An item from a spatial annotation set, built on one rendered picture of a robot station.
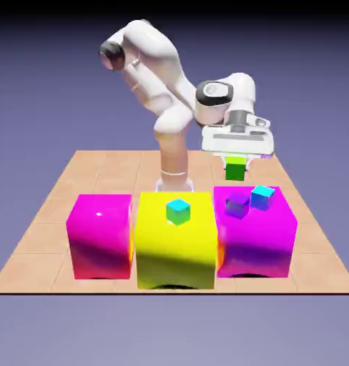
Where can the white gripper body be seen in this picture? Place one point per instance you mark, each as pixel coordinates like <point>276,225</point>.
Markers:
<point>237,141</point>

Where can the small green cube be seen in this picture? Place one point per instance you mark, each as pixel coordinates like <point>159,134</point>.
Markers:
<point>235,168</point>

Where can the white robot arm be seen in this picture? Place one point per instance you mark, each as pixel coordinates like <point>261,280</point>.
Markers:
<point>151,71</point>

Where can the small blue cube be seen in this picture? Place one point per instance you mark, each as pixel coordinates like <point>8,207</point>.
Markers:
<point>262,198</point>

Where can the small purple cube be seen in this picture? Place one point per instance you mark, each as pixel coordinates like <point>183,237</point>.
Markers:
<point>237,206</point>

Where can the small cyan cube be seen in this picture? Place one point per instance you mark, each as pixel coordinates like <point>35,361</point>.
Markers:
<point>178,212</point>

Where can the large magenta box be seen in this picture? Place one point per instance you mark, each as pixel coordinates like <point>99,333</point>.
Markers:
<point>257,243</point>

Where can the large yellow box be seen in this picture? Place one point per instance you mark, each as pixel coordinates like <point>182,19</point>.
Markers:
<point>176,248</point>

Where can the large pink box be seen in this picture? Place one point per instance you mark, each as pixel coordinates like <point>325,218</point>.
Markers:
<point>100,234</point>

